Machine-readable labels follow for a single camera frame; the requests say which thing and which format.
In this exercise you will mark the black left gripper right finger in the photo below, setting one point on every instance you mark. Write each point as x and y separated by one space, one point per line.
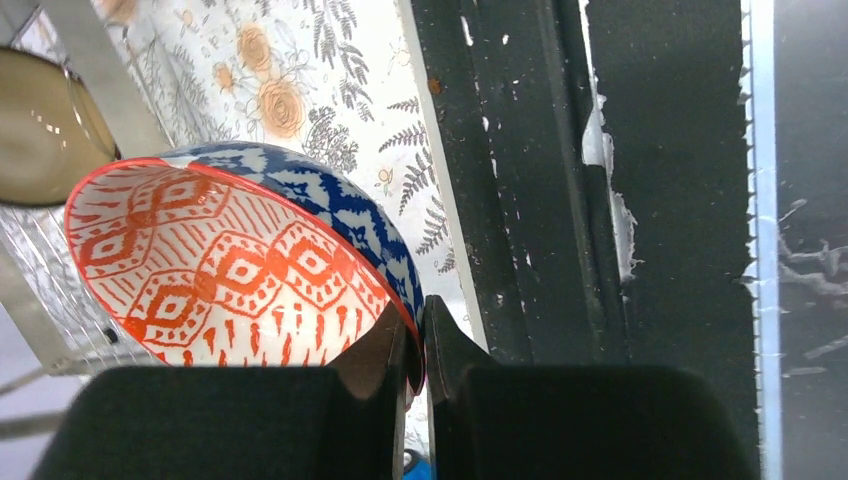
494 421

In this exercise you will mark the floral tablecloth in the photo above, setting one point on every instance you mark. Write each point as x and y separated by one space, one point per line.
334 80

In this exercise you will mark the blue white zigzag bowl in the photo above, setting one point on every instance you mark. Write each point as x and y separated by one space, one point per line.
241 253

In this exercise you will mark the dark patterned bowl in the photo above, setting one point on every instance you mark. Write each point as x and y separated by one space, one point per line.
52 132

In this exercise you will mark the blue sponge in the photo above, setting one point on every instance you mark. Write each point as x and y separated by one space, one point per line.
416 466

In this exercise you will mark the steel two-tier dish rack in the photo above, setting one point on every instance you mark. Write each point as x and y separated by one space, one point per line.
54 333

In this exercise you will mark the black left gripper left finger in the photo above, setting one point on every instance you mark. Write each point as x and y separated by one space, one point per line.
343 420

